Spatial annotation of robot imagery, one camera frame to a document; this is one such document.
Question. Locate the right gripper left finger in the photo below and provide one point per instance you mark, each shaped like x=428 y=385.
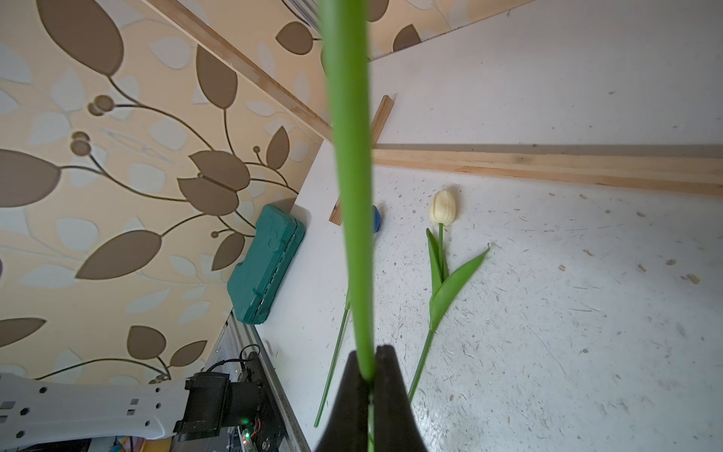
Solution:
x=347 y=429

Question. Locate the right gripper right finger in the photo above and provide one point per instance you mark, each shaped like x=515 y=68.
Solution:
x=395 y=428

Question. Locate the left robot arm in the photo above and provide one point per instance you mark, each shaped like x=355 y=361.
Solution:
x=35 y=412

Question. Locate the green plastic tool case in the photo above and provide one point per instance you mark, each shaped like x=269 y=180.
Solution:
x=254 y=283

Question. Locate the blue tulip flower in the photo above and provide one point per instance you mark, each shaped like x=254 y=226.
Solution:
x=335 y=218

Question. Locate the wooden drying rack frame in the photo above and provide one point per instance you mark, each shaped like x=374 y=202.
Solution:
x=641 y=167

